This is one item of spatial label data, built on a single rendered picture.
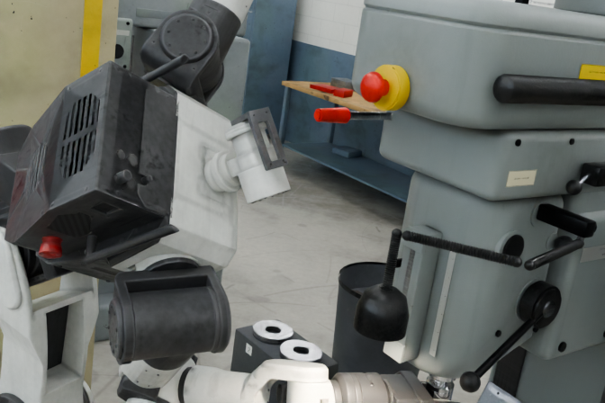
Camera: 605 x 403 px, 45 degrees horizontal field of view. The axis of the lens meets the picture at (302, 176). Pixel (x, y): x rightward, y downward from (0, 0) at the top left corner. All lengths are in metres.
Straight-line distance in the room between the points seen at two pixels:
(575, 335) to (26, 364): 0.95
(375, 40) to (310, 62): 7.48
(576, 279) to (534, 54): 0.42
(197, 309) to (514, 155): 0.47
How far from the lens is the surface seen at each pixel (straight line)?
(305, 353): 1.59
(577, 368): 1.57
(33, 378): 1.42
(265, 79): 8.49
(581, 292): 1.26
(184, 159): 1.06
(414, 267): 1.10
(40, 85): 2.57
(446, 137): 1.04
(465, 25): 0.91
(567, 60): 1.02
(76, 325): 1.44
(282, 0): 8.47
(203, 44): 1.14
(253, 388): 1.21
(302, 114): 8.59
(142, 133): 1.02
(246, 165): 1.03
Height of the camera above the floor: 1.88
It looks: 15 degrees down
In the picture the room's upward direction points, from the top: 8 degrees clockwise
